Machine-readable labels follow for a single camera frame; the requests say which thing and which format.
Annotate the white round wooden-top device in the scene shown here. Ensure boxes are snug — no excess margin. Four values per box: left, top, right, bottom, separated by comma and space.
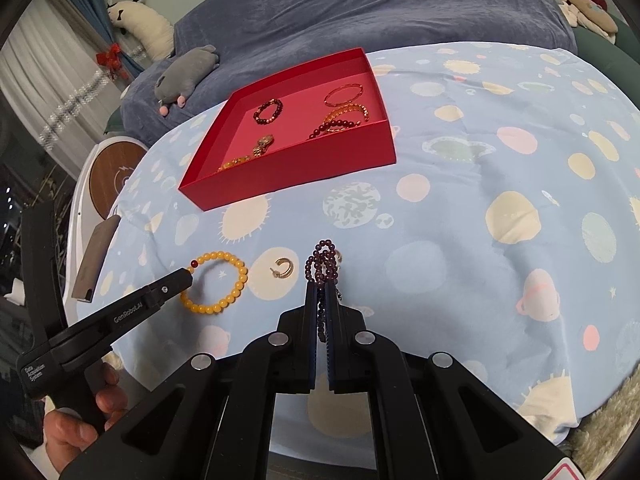
63, 136, 148, 322

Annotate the blue grey blanket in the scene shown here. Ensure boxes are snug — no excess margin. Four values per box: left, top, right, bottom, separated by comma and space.
120, 0, 577, 145

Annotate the thin red gold bangle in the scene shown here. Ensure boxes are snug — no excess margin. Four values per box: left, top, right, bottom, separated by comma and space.
323, 82, 364, 108

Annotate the white cow plush toy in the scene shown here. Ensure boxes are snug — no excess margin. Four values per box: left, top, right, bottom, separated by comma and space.
107, 0, 175, 61

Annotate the green sofa cushion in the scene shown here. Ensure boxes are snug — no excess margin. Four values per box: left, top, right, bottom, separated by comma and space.
565, 0, 639, 105

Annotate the amber small bead bracelet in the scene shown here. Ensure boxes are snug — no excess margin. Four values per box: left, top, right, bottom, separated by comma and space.
322, 103, 370, 126

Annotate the purple garnet bead strand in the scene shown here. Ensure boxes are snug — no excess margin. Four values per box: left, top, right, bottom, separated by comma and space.
304, 240, 343, 342

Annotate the gold hoop earring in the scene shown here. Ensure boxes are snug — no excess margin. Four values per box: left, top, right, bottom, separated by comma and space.
270, 257, 295, 280

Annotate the light blue patterned bedsheet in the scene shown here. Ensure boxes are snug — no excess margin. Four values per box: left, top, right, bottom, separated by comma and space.
77, 42, 639, 442

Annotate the dark red bead bracelet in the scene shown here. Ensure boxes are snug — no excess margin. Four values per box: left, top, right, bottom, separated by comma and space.
306, 117, 362, 141

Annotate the gold ornate ring charm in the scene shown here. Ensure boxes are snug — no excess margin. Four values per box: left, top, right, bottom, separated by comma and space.
252, 134, 274, 157

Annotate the orange round bead bracelet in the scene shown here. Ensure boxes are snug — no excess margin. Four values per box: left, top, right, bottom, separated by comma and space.
179, 250, 250, 316

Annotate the dark brown bead bracelet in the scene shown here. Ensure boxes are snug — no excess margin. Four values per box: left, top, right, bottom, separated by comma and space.
252, 97, 284, 126

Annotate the person's left hand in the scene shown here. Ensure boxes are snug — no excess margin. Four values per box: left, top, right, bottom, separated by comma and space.
43, 362, 128, 474

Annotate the beige round plush toy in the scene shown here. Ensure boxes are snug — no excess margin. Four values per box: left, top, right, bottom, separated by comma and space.
555, 0, 618, 44

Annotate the white curtain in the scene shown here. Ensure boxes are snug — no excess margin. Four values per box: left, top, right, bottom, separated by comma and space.
1, 0, 120, 178

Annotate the red ribbon bow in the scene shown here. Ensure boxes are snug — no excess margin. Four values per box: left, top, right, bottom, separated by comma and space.
96, 44, 129, 80

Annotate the brown flat board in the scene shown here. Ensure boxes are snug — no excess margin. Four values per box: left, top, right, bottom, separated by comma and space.
70, 214, 120, 302

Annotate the grey mole plush toy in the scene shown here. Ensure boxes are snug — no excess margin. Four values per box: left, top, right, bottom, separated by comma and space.
154, 44, 220, 117

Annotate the red jewelry box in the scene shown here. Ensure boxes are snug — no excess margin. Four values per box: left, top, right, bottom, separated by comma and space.
179, 48, 397, 210

